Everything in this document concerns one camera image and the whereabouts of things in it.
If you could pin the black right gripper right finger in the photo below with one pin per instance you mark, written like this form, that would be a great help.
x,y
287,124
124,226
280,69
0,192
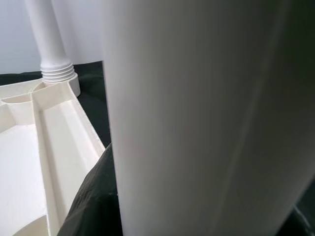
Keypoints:
x,y
307,221

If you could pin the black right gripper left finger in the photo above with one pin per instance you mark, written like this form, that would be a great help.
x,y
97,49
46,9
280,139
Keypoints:
x,y
98,201

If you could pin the white plastic table top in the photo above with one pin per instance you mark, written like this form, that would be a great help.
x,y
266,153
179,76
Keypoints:
x,y
19,159

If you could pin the white plastic table leg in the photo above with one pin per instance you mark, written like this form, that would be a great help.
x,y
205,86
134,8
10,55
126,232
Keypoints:
x,y
49,37
197,110

